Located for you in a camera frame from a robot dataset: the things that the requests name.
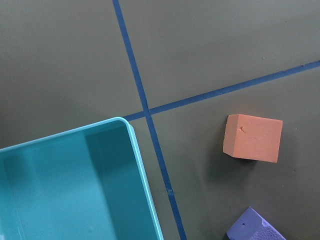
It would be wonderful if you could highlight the left orange foam block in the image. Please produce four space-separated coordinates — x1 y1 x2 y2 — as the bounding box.
223 114 283 163

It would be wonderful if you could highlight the blue plastic bin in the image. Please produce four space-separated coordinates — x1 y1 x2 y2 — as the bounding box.
0 117 163 240

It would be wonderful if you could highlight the left purple foam block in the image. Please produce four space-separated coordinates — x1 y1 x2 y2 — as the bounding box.
226 207 286 240

